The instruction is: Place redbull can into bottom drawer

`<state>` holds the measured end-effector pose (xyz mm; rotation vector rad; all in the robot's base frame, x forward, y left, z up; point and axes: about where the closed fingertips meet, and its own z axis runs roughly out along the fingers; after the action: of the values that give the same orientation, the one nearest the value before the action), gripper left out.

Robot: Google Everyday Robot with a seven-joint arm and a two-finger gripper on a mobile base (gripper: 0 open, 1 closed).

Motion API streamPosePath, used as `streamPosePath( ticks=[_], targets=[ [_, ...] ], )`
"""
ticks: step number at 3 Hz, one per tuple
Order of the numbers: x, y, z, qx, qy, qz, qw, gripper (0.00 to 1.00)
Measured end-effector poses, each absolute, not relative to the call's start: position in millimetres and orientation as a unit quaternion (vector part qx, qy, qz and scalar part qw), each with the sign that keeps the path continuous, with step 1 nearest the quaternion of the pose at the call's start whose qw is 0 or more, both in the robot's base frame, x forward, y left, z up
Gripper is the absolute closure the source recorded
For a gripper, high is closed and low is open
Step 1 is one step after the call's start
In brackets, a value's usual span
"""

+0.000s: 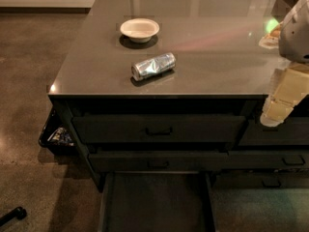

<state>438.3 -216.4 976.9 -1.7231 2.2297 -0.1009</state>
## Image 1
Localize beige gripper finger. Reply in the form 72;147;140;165
260;62;309;127
259;23;282;49

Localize silver blue redbull can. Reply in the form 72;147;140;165
131;52;176;81

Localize dark top right drawer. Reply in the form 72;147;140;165
239;117;309;146

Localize dark middle right drawer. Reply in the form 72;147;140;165
226;150;309;169

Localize dark bottom right drawer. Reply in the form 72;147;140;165
213;172;309;189

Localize open dark bottom drawer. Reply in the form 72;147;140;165
98;172;216;232

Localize dark top left drawer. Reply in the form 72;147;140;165
72;114;245;143

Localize white paper bowl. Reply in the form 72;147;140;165
120;18;160;44

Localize crumpled wrappers in bin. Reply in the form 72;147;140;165
47;127;73;146

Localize black floor bin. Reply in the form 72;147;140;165
39;108;77;156

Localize black cylindrical floor object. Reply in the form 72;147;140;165
0;207;27;226

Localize dark cabinet frame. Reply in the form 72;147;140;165
51;95;309;187

